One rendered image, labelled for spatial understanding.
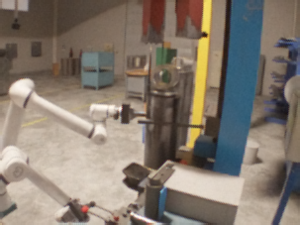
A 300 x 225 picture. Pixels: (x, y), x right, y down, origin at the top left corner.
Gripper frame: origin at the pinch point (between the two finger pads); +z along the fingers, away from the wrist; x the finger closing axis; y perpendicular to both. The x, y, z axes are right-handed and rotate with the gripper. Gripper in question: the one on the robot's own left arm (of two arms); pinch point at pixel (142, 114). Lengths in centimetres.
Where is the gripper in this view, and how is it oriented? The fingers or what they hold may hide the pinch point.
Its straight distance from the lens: 151.2
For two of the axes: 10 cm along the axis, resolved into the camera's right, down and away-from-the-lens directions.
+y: 0.7, -2.8, 9.6
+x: -0.6, 9.6, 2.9
